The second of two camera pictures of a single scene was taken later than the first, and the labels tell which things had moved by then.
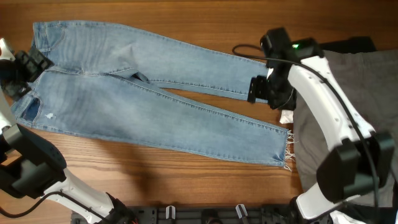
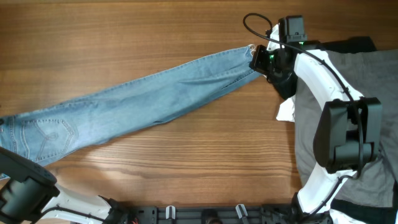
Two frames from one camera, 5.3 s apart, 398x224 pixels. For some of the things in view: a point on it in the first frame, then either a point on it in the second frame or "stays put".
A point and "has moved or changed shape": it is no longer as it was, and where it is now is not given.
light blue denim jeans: (101, 85) has moved or changed shape
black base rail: (214, 214) stays put
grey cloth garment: (370, 76) stays put
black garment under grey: (354, 45) stays put
